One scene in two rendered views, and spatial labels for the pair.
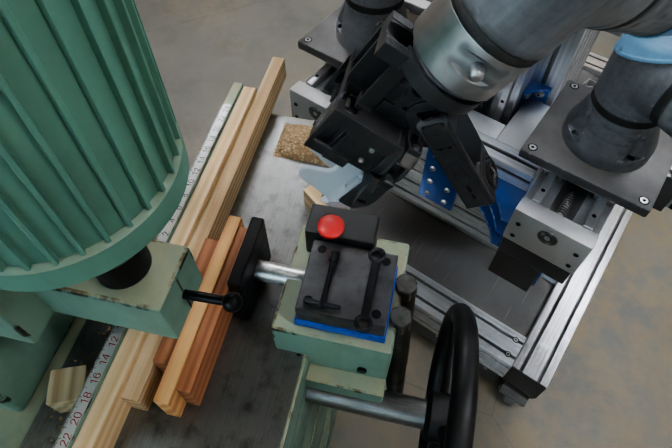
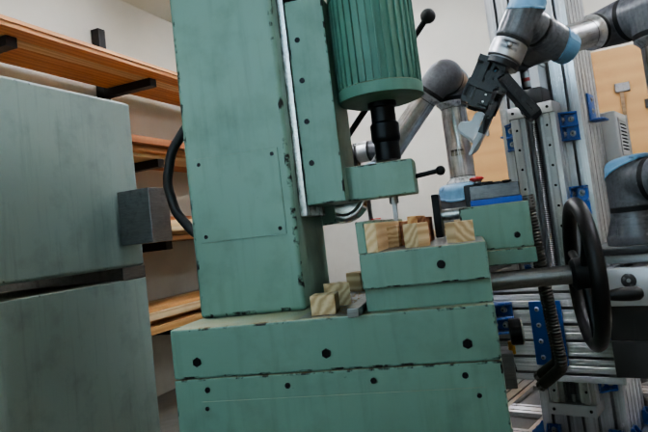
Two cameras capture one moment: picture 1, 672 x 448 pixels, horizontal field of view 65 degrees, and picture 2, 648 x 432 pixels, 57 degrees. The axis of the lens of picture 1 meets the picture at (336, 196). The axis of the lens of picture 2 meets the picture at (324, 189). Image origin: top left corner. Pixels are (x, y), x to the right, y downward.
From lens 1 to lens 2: 118 cm
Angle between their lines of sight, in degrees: 58
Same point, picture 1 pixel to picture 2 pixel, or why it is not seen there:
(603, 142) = (631, 226)
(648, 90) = (629, 177)
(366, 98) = (478, 77)
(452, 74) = (502, 48)
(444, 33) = (497, 40)
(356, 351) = (508, 208)
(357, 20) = not seen: hidden behind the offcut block
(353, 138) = (477, 92)
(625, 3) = (540, 20)
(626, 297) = not seen: outside the picture
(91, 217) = (409, 62)
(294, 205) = not seen: hidden behind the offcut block
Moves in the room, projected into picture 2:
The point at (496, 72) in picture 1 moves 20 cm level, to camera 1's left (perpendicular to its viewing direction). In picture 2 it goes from (515, 44) to (420, 56)
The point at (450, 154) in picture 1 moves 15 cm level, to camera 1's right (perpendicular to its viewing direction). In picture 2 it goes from (514, 87) to (585, 78)
